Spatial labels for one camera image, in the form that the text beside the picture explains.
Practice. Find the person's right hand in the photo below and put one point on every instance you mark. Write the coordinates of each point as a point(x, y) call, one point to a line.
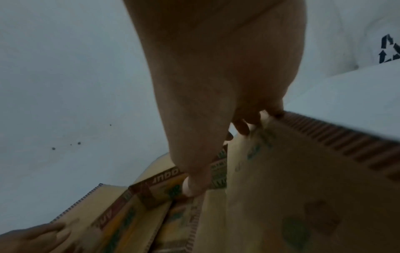
point(218, 61)

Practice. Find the person's left hand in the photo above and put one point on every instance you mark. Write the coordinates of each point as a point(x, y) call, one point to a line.
point(28, 241)

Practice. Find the striped-edge brown cardboard box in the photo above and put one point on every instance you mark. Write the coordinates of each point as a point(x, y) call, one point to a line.
point(281, 185)

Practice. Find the white recycling sign paper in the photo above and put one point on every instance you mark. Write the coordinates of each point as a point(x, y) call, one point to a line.
point(387, 49)

